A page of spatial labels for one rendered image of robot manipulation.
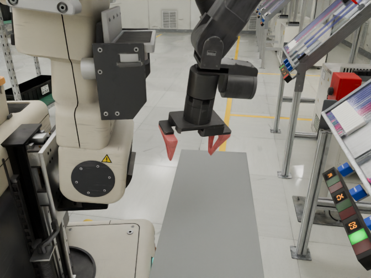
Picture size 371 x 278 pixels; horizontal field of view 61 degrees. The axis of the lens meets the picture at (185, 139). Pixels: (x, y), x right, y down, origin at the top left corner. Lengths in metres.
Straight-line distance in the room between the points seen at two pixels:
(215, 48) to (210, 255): 0.45
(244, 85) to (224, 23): 0.12
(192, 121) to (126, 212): 1.30
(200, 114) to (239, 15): 0.19
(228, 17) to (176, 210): 0.53
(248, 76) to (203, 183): 0.46
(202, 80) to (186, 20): 8.89
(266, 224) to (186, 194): 0.94
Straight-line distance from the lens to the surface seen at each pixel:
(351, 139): 1.06
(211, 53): 0.56
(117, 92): 0.68
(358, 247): 0.79
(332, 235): 1.85
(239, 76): 0.61
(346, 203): 0.89
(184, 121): 0.63
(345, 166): 0.96
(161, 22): 9.62
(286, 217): 1.88
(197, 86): 0.59
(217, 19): 0.56
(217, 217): 0.86
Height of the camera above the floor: 1.14
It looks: 25 degrees down
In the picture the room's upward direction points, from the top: straight up
